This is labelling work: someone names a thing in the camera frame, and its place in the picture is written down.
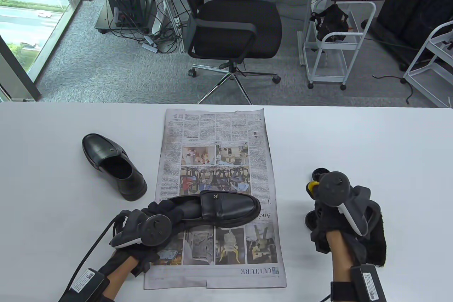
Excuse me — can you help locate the bundle of black cables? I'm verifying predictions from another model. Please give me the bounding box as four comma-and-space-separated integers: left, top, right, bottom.
106, 0, 193, 54

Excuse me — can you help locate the white power strip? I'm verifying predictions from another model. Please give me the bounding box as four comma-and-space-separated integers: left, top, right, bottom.
142, 35, 159, 52

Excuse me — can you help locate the person's right forearm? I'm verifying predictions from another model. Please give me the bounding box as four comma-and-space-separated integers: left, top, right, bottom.
326, 231, 354, 302

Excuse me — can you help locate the black fuzzy cloth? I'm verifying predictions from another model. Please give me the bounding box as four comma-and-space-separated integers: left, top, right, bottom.
365, 202, 387, 268

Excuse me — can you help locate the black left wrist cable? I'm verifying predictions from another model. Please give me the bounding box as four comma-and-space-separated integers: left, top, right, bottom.
57, 210, 133, 302

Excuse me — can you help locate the person's left hand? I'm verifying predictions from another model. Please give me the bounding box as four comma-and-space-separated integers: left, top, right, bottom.
109, 201, 185, 274

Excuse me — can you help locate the person's left forearm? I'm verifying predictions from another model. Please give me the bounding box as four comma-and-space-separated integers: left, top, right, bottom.
101, 251, 138, 302

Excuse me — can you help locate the black fabric screen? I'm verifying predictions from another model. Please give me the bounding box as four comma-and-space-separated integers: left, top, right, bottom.
361, 0, 453, 72

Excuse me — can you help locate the black leather shoe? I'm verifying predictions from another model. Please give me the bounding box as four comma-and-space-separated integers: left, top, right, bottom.
156, 190, 262, 232
82, 134, 148, 201

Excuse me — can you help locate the white shelf cart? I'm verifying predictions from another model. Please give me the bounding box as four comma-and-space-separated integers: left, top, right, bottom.
403, 21, 453, 108

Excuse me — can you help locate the yellow sponge applicator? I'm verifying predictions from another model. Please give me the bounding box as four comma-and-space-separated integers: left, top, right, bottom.
306, 181, 321, 200

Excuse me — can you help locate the glass window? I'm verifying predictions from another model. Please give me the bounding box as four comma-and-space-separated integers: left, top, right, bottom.
0, 0, 93, 101

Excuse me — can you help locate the white wheeled cart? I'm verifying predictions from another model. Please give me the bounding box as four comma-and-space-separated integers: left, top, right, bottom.
304, 0, 376, 91

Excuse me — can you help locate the black office chair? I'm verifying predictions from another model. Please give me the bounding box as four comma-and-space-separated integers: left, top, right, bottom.
166, 0, 282, 105

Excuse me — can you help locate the shoe polish jar red label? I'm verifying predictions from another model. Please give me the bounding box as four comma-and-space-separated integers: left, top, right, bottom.
311, 168, 332, 182

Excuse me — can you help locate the person's right hand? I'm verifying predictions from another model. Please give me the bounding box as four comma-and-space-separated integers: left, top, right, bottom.
310, 186, 383, 263

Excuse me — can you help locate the black bag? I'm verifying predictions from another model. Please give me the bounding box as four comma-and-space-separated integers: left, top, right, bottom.
310, 4, 350, 42

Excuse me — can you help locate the black floor cable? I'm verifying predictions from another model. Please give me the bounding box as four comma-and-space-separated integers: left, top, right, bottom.
372, 75, 414, 105

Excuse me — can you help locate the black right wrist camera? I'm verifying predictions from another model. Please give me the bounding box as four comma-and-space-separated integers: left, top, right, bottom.
330, 265, 387, 302

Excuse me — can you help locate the printed newspaper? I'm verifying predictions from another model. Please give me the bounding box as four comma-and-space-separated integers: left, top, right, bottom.
143, 107, 287, 289

